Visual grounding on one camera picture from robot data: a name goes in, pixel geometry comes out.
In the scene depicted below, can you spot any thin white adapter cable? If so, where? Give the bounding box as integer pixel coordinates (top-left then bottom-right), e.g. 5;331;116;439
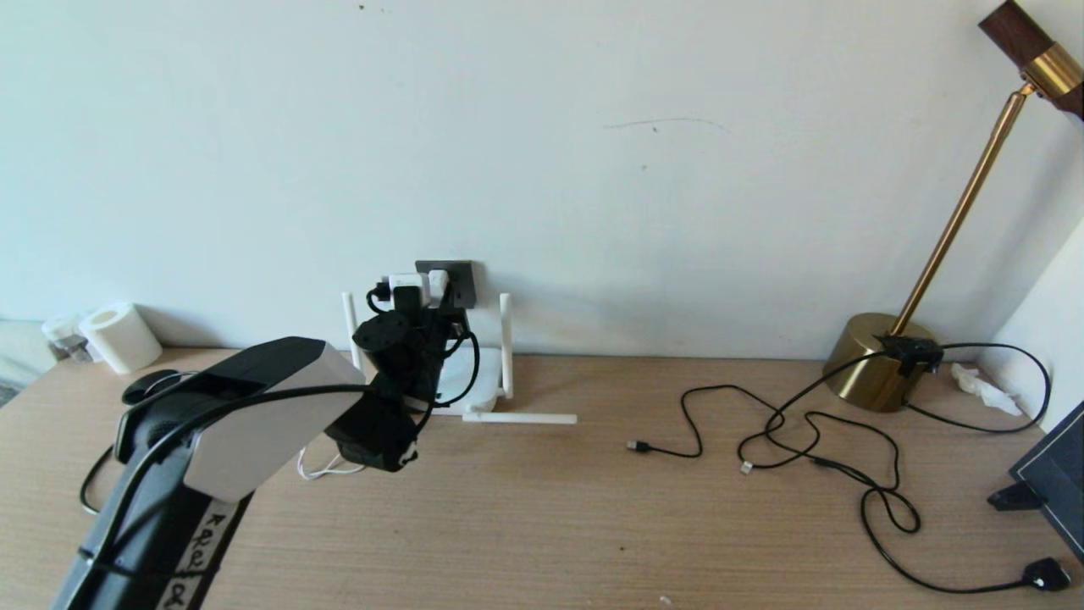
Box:
298;445;367;481

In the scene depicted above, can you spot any long black looped cable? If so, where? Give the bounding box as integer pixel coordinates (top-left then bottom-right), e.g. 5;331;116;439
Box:
80;369;204;516

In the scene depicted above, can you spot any white router with four antennas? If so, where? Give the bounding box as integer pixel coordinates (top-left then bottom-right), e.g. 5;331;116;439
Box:
340;292;578;425

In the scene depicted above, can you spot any black round desk grommet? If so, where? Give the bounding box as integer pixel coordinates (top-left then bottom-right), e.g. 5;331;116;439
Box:
121;369;181;406

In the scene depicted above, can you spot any white toilet paper roll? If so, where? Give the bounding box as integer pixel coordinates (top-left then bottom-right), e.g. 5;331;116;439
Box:
80;302;163;375

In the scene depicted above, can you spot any small clear jar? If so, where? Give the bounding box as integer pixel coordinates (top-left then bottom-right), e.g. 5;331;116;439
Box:
42;315;92;363

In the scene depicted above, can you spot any brass desk lamp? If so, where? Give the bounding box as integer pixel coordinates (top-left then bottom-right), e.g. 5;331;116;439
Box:
823;0;1084;413

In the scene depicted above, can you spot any crumpled white tissue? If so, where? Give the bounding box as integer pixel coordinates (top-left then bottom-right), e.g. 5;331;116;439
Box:
950;363;1022;417

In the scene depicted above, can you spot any black clip stand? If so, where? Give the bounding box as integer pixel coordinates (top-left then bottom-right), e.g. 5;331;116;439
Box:
987;483;1045;512

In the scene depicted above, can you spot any dark teal patterned board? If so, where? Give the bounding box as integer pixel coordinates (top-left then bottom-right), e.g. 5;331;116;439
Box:
1009;402;1084;563

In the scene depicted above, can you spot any grey wall socket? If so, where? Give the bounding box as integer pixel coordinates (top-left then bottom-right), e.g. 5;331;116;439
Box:
415;261;477;310

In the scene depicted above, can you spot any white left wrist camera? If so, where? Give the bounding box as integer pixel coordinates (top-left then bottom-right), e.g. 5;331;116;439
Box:
387;272;432;313

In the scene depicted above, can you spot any thin black USB cable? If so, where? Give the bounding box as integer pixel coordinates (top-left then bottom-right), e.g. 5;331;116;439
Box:
628;385;900;494

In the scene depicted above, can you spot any black lamp power cable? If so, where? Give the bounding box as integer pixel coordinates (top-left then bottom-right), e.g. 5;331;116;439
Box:
737;342;1072;594

